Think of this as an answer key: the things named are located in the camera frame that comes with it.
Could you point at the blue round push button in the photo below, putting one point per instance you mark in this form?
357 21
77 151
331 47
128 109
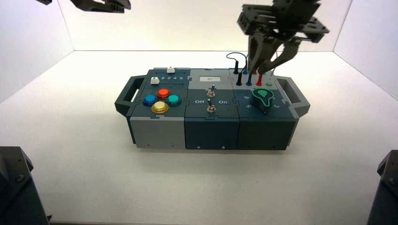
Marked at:
150 99

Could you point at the blue banana plug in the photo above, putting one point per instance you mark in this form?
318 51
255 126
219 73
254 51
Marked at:
249 80

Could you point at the dark grey control task box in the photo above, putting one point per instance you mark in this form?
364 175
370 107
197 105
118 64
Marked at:
211 130

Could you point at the white slider knob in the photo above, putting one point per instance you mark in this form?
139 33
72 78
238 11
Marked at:
154 81
170 70

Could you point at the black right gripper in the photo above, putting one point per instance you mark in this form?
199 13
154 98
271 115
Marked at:
281 21

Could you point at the metal toggle switch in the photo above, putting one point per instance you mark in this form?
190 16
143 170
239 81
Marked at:
211 92
210 107

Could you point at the green round push button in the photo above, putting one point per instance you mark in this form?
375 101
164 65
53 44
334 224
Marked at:
173 99

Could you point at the yellow round push button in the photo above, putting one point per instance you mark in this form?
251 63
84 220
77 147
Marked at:
159 107

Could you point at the small grey display screen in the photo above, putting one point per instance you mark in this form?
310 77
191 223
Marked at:
209 79

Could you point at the red banana plug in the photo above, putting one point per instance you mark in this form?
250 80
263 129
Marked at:
259 80

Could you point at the red round push button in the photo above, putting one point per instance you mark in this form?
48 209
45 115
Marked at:
163 93

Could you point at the green rotary pointer knob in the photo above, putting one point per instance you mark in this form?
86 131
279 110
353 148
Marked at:
262 97

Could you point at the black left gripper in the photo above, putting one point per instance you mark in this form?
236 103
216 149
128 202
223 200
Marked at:
102 4

